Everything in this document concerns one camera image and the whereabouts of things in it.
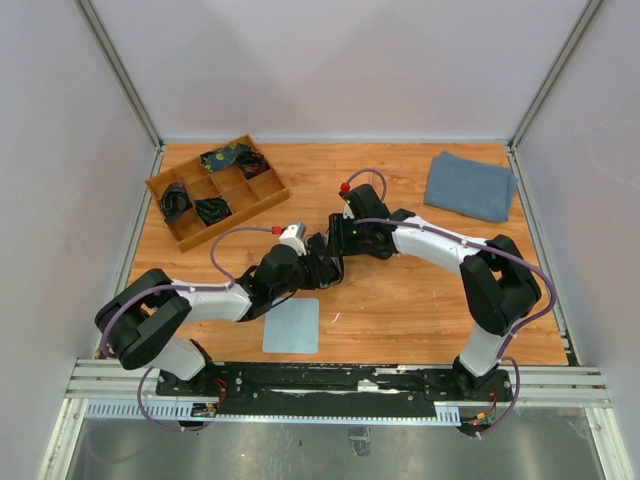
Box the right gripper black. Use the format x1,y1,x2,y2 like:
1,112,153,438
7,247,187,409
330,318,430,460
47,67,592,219
325,213,371,258

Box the folded blue towel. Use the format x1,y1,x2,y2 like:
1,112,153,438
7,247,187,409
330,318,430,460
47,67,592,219
424,151,518,223

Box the left light blue cloth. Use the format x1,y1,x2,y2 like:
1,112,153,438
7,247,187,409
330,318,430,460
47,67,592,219
262,298,320,354

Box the right aluminium frame post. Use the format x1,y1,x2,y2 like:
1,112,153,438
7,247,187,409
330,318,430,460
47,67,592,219
507,0,608,152

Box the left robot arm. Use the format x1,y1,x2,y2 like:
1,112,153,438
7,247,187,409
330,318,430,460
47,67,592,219
95,244,344,396

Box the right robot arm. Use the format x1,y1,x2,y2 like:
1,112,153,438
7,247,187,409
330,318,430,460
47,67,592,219
328,183,542,400

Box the black orange rolled tie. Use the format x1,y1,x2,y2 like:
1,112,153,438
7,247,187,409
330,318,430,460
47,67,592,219
235,150,268,180

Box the aluminium frame post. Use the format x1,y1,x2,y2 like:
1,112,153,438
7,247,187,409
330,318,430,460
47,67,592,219
507,0,608,152
74,0,164,150

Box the aluminium front rail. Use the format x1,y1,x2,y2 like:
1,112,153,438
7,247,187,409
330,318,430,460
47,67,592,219
65,360,611,431

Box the wooden divided organizer tray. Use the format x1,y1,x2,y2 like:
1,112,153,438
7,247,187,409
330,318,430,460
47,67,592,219
146,134,290,253

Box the black dotted rolled tie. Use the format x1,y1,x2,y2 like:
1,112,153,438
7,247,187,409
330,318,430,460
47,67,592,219
195,197,232,226

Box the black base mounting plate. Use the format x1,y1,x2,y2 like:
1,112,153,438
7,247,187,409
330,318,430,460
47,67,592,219
156,362,513,417

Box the blue patterned rolled tie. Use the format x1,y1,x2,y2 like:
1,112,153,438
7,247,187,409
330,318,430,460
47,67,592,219
199,142,252,173

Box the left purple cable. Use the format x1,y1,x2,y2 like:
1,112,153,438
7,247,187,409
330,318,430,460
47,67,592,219
85,225,276,464

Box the black striped rolled tie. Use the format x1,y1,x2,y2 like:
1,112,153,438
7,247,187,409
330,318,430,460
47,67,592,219
160,182,193,225

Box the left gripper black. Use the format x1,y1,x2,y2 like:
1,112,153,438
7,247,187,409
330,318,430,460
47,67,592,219
272,245,336,300

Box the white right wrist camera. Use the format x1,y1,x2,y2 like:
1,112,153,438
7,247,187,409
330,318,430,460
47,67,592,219
339,182,355,220

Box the left aluminium frame post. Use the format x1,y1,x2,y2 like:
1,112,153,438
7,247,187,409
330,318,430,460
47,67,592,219
74,0,164,150

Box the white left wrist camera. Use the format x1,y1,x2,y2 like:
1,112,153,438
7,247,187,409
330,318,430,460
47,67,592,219
271,222,306,256

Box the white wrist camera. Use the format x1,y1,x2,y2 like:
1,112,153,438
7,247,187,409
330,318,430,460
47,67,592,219
339,182,355,220
271,222,306,256

